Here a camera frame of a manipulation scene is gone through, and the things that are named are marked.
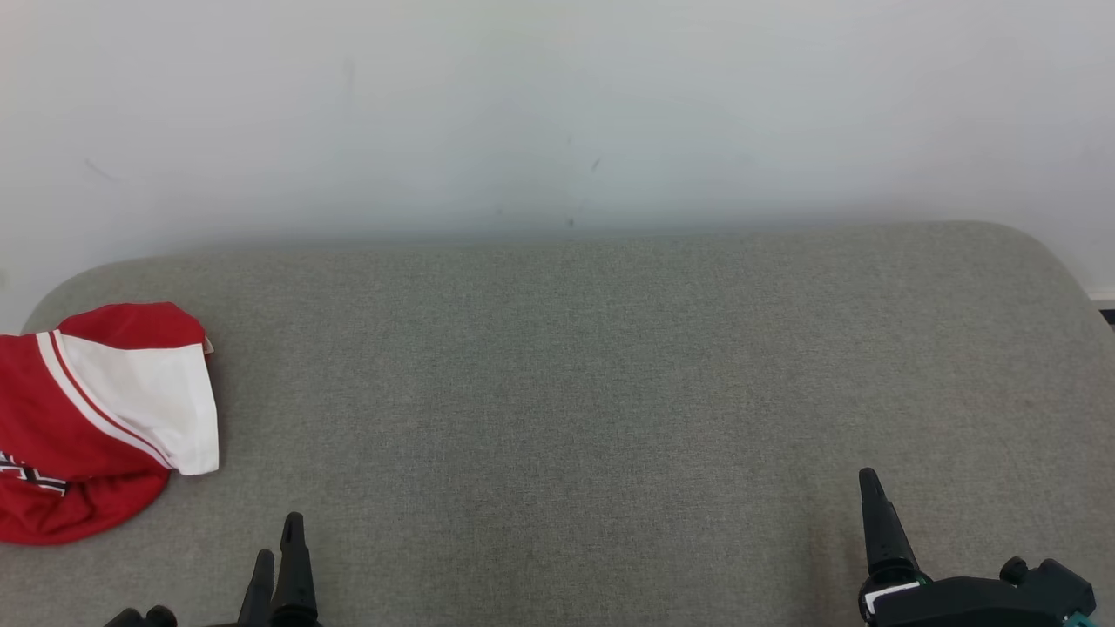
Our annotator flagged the red white-sleeved jersey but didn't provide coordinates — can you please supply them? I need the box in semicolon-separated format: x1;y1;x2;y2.
0;301;220;482

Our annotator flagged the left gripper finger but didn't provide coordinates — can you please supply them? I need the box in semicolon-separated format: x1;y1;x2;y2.
238;549;276;627
271;511;321;627

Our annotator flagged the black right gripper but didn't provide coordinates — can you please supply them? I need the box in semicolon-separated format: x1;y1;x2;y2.
857;468;1060;627

